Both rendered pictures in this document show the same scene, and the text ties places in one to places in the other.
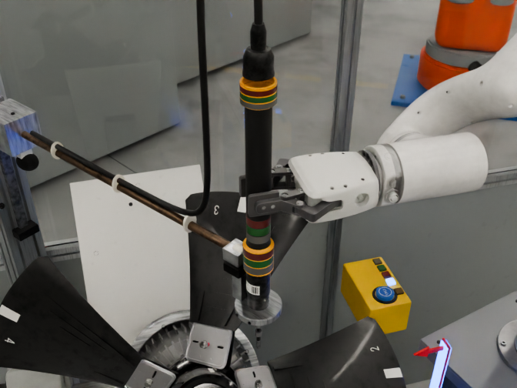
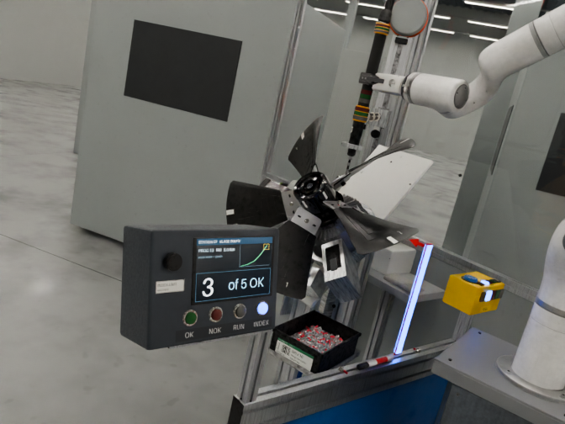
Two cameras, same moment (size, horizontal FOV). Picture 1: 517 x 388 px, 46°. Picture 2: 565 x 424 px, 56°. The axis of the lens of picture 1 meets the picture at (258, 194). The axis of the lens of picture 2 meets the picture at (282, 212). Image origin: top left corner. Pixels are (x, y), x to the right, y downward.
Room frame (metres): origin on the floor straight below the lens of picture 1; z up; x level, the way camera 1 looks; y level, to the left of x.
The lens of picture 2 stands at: (-0.21, -1.38, 1.51)
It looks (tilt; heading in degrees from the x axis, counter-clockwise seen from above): 13 degrees down; 64
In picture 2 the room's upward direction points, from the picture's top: 13 degrees clockwise
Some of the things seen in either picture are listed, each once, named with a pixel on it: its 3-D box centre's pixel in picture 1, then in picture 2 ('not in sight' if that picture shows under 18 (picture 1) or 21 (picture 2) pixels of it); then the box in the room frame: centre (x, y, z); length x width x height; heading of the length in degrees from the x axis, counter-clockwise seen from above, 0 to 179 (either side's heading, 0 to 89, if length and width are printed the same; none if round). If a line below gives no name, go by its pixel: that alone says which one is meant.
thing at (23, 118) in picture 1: (9, 125); (380, 118); (1.05, 0.48, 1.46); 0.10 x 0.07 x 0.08; 50
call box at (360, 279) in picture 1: (374, 297); (472, 294); (1.03, -0.27, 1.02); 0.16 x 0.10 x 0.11; 15
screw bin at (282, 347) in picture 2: not in sight; (315, 341); (0.54, -0.23, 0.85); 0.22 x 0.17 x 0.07; 30
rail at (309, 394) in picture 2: not in sight; (372, 376); (0.65, -0.37, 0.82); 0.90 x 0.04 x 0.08; 15
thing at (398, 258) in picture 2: not in sight; (387, 255); (1.16, 0.34, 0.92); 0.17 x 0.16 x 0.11; 15
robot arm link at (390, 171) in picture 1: (378, 176); (414, 87); (0.70, -0.16, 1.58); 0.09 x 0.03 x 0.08; 16
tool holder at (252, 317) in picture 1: (252, 281); (356, 131); (0.66, 0.01, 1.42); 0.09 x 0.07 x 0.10; 50
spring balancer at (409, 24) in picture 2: not in sight; (408, 17); (1.11, 0.56, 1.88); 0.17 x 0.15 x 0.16; 105
